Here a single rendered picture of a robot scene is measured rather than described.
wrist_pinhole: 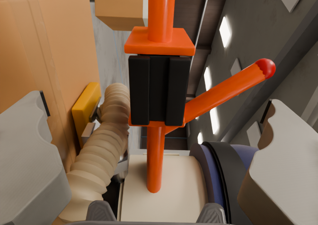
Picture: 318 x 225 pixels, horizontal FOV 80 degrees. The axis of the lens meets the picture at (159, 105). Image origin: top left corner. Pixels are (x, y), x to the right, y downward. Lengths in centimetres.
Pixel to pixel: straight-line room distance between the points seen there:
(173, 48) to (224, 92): 9
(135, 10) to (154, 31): 139
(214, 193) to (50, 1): 32
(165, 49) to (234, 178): 21
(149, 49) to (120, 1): 143
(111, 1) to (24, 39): 138
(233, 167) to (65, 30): 31
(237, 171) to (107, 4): 146
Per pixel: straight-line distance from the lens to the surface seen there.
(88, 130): 27
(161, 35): 17
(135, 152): 188
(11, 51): 23
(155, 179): 28
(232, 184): 30
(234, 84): 23
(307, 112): 320
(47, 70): 27
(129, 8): 157
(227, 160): 32
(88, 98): 34
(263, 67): 23
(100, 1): 162
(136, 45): 16
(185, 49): 16
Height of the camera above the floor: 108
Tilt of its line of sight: 1 degrees up
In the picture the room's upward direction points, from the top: 92 degrees clockwise
